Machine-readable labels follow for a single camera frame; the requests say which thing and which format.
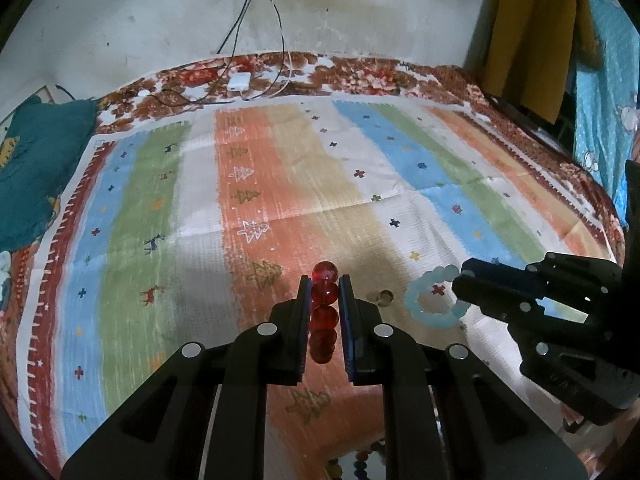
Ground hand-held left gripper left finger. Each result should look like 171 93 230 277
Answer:
60 275 311 480

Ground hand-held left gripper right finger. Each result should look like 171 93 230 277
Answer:
337 274 588 480

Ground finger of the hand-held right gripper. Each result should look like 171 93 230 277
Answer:
461 252 621 301
451 271 590 347

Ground red bead bracelet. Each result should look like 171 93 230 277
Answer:
307 260 341 365

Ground pale blue bead bracelet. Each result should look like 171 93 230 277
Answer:
404 265 467 329

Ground silver metal tin box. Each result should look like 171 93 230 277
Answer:
324 435 389 480

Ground dark multicolored bead bracelet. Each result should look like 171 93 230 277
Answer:
351 449 387 480

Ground striped printed mat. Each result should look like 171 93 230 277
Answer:
17 95 623 480

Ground blue printed cloth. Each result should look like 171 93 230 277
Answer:
571 0 640 232

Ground mustard yellow garment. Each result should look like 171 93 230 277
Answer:
482 0 603 124

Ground white cloth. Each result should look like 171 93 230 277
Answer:
0 250 13 307

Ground teal pillow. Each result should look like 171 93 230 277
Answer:
0 94 99 252

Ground black cable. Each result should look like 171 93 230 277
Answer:
145 0 253 107
185 0 264 106

